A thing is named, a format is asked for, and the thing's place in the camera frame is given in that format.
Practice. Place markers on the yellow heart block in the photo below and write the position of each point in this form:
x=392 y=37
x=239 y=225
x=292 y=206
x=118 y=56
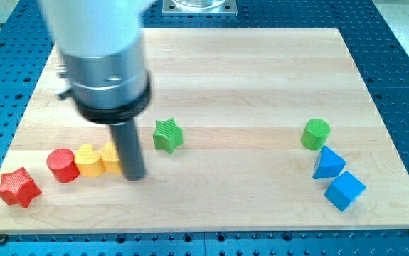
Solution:
x=88 y=161

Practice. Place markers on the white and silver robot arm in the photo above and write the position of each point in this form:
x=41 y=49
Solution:
x=100 y=42

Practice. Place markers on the yellow pentagon block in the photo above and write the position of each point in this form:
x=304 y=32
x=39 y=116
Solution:
x=110 y=158

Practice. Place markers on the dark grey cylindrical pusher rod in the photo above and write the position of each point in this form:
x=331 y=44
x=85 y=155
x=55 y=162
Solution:
x=126 y=140

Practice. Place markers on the green star block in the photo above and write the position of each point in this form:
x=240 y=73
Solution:
x=167 y=135

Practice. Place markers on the red cylinder block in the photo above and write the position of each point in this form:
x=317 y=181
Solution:
x=62 y=166

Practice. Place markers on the blue perforated metal table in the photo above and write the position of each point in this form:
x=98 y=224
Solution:
x=25 y=45

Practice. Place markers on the blue cube block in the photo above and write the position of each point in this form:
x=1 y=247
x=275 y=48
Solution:
x=344 y=190

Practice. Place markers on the red star block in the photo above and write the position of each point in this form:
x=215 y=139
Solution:
x=19 y=188

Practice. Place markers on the light wooden board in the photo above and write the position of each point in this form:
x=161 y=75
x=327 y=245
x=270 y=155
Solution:
x=242 y=98

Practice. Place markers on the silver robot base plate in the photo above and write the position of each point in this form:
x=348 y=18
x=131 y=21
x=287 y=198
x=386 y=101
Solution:
x=199 y=7

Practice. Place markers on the green cylinder block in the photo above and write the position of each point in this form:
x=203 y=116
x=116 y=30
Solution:
x=315 y=134

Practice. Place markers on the blue triangular prism block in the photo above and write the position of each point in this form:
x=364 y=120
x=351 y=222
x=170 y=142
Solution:
x=328 y=164

